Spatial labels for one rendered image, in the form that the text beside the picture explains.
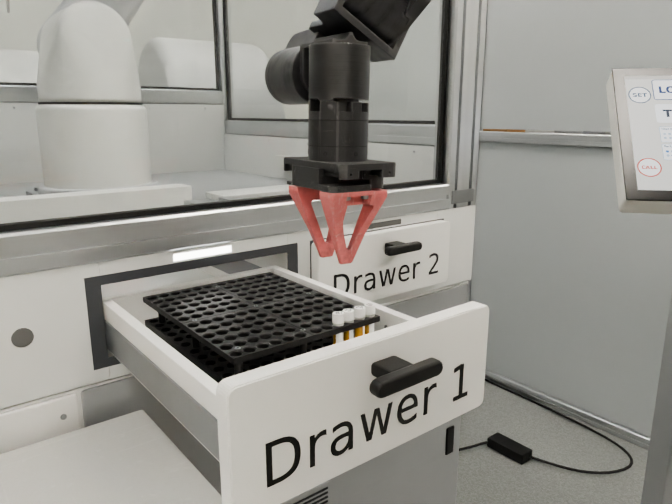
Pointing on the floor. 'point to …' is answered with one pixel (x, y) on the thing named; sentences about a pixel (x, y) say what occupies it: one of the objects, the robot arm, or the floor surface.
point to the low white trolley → (104, 468)
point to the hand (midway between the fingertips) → (336, 252)
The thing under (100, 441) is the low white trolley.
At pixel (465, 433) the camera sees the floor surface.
